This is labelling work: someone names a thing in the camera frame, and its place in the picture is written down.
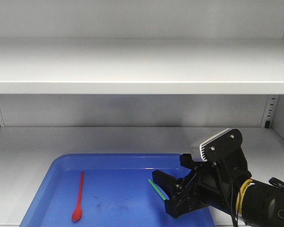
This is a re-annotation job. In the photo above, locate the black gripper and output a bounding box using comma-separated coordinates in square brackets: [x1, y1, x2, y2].
[152, 148, 251, 217]

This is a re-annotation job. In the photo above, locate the green plastic spoon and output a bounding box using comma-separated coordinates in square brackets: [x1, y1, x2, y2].
[148, 179, 168, 201]

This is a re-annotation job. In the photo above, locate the red plastic spoon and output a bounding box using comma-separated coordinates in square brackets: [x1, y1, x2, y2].
[71, 171, 84, 221]

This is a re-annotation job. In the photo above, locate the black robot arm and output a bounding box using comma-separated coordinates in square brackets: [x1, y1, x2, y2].
[152, 148, 284, 227]

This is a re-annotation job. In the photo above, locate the upper grey cabinet shelf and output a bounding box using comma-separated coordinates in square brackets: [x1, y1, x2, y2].
[0, 38, 284, 95]

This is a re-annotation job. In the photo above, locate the blue plastic tray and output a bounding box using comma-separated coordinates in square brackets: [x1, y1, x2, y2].
[21, 154, 214, 227]

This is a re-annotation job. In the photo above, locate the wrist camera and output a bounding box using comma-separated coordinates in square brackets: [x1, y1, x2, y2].
[191, 128, 243, 162]

